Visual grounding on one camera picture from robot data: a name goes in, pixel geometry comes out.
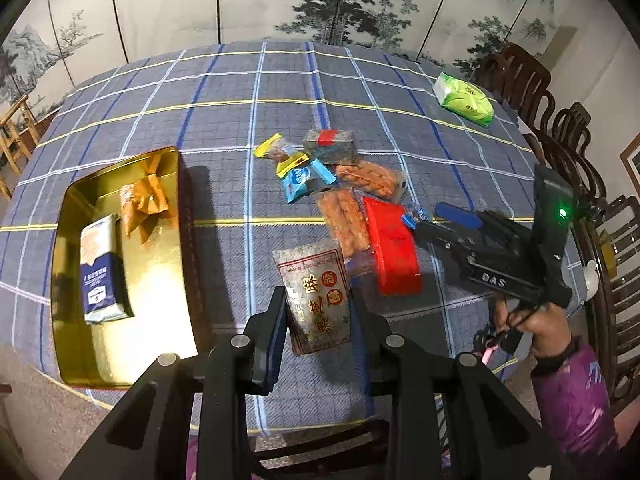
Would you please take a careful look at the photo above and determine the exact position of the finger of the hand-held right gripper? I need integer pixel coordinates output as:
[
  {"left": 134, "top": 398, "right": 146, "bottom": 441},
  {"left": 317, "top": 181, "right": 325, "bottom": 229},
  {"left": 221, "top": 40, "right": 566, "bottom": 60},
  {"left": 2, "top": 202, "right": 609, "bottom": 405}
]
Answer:
[
  {"left": 434, "top": 202, "right": 496, "bottom": 228},
  {"left": 401, "top": 214, "right": 468, "bottom": 261}
]

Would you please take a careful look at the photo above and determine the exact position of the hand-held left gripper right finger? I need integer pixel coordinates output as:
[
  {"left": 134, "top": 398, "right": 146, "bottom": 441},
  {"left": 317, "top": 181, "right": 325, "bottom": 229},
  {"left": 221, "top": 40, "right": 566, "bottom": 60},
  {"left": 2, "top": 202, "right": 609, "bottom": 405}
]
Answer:
[{"left": 350, "top": 286, "right": 571, "bottom": 480}]

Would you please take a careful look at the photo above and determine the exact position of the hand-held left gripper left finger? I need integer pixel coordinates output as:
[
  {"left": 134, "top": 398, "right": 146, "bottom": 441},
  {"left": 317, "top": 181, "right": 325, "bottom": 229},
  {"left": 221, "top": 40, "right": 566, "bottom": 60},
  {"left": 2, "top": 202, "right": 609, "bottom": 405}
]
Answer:
[{"left": 60, "top": 286, "right": 289, "bottom": 480}]

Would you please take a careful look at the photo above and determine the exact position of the red snack packet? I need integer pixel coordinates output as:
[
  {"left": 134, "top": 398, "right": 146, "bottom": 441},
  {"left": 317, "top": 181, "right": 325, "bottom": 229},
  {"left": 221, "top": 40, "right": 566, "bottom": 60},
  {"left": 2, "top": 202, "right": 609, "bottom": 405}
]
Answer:
[{"left": 361, "top": 196, "right": 423, "bottom": 296}]

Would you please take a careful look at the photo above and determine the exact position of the clear orange cracker packet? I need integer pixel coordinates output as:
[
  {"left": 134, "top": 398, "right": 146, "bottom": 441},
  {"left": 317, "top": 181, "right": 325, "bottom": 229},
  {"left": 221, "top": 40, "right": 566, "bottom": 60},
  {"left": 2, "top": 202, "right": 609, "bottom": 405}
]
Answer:
[{"left": 334, "top": 160, "right": 407, "bottom": 201}]

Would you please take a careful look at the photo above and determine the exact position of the clear sausage packet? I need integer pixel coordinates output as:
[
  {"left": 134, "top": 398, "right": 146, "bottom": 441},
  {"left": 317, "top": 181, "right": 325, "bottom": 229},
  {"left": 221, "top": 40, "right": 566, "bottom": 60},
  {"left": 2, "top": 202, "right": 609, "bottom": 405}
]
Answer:
[{"left": 316, "top": 189, "right": 373, "bottom": 261}]

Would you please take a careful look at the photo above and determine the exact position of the small blue snack packet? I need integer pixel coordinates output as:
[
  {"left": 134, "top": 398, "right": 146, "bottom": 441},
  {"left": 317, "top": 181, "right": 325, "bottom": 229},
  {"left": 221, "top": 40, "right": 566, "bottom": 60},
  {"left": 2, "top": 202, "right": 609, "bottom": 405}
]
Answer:
[{"left": 307, "top": 157, "right": 337, "bottom": 186}]

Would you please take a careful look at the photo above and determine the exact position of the gold tin box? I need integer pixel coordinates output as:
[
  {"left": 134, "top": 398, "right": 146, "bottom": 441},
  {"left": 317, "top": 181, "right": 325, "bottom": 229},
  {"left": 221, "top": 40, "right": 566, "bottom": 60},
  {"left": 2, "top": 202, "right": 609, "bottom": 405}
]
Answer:
[{"left": 50, "top": 146, "right": 211, "bottom": 388}]

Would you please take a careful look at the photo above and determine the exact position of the dark cake packet red band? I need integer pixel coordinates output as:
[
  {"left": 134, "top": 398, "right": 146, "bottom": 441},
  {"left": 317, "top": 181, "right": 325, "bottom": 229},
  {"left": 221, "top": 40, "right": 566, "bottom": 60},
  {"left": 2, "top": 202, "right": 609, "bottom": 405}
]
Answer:
[{"left": 302, "top": 129, "right": 358, "bottom": 163}]

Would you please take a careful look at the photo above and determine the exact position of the light blue round-logo packet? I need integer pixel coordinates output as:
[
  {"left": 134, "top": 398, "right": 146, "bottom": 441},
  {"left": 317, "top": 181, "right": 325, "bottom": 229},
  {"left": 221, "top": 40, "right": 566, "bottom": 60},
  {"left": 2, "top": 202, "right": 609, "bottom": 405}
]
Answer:
[{"left": 282, "top": 164, "right": 321, "bottom": 204}]

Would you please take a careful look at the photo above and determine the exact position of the yellow snack packet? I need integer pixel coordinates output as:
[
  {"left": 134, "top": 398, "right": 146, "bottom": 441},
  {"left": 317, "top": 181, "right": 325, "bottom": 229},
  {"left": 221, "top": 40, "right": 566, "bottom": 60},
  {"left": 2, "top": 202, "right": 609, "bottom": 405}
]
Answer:
[{"left": 255, "top": 134, "right": 311, "bottom": 178}]

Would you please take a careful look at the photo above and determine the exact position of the blue white snack packet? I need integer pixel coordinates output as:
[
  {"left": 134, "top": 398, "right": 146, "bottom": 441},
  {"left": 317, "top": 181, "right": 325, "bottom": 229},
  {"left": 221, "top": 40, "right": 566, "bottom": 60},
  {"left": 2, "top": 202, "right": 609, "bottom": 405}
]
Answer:
[{"left": 80, "top": 214, "right": 135, "bottom": 326}]

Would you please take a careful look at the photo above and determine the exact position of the orange snack packet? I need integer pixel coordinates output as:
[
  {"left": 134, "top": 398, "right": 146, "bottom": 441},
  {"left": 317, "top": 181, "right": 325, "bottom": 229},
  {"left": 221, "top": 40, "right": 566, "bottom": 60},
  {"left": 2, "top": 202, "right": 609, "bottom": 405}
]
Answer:
[{"left": 119, "top": 172, "right": 171, "bottom": 241}]

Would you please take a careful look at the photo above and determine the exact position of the person's right hand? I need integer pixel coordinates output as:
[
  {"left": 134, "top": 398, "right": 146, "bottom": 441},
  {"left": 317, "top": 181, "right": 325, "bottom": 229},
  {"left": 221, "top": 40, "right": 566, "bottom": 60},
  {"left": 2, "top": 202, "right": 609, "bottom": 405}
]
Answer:
[{"left": 492, "top": 300, "right": 572, "bottom": 361}]

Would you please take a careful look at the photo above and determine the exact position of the white cup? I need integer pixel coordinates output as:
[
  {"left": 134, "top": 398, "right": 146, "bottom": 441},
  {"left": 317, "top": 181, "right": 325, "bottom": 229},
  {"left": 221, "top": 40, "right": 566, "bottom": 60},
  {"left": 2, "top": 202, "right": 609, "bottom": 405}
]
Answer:
[{"left": 581, "top": 260, "right": 599, "bottom": 297}]

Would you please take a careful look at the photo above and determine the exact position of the dark carved wooden chair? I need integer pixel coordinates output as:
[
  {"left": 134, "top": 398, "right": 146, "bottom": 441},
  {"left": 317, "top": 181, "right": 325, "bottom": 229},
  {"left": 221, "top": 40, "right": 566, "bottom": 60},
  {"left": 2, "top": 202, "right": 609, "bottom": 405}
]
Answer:
[
  {"left": 590, "top": 195, "right": 640, "bottom": 411},
  {"left": 537, "top": 102, "right": 608, "bottom": 201},
  {"left": 475, "top": 42, "right": 553, "bottom": 126}
]

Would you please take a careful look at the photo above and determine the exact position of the green tissue pack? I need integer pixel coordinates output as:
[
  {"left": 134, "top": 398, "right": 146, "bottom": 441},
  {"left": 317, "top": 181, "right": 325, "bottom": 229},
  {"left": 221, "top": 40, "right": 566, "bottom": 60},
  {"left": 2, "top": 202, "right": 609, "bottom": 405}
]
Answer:
[{"left": 432, "top": 72, "right": 496, "bottom": 128}]

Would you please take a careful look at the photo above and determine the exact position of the person's purple clothing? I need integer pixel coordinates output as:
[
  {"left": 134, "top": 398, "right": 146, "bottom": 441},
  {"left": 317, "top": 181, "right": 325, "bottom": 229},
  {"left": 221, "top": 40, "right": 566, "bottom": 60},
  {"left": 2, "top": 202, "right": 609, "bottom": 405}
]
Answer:
[{"left": 186, "top": 440, "right": 261, "bottom": 480}]

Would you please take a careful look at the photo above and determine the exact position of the framed picture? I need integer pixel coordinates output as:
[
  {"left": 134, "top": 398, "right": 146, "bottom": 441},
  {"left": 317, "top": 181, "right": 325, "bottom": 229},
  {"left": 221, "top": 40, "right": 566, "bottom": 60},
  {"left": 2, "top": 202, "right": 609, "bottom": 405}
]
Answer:
[{"left": 619, "top": 132, "right": 640, "bottom": 191}]

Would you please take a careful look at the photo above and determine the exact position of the blue plaid tablecloth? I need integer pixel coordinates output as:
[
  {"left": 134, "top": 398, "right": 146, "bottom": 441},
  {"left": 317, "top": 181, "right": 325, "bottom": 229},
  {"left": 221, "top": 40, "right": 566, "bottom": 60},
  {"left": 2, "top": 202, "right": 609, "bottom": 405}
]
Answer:
[{"left": 0, "top": 40, "right": 588, "bottom": 433}]

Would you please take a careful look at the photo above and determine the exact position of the painted folding screen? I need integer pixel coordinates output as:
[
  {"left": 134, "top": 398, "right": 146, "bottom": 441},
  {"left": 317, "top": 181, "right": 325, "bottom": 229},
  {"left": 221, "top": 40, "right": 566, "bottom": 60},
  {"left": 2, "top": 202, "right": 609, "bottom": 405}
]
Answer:
[{"left": 0, "top": 0, "right": 626, "bottom": 126}]

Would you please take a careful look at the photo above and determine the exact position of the log wooden chair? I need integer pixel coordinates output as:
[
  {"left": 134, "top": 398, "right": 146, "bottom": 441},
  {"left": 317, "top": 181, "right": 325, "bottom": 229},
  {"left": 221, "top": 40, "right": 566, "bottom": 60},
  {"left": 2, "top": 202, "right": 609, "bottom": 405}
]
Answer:
[{"left": 0, "top": 94, "right": 43, "bottom": 201}]

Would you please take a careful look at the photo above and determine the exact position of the pink wrist strap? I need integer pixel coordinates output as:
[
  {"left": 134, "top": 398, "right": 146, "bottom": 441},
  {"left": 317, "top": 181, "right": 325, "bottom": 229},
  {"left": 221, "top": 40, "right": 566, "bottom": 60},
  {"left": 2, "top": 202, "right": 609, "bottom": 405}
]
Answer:
[{"left": 475, "top": 330, "right": 501, "bottom": 366}]

